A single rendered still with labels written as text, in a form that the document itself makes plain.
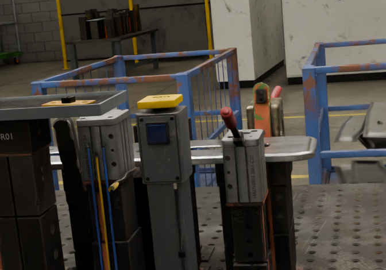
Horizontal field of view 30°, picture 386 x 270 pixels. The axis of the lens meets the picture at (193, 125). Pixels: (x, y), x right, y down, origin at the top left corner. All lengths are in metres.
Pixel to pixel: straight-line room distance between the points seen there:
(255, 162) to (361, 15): 8.02
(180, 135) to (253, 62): 8.24
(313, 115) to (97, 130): 1.99
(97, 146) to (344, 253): 0.68
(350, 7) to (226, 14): 1.55
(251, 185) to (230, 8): 8.12
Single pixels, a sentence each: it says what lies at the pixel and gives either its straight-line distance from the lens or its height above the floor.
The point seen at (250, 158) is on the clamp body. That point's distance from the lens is 1.27.
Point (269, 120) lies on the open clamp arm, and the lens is 1.58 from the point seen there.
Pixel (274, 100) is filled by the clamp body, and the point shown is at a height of 1.06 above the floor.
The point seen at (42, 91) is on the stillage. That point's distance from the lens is 3.60.
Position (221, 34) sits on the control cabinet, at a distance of 9.40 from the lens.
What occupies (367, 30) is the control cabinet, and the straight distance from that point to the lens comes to 9.25.
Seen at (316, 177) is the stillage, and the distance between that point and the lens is 3.27.
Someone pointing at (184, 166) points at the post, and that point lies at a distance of 1.13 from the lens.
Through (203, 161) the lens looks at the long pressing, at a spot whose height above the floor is 0.99.
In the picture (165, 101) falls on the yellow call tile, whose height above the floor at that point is 1.16.
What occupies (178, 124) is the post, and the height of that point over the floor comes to 1.12.
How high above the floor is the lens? 1.32
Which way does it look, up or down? 11 degrees down
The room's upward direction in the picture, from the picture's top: 5 degrees counter-clockwise
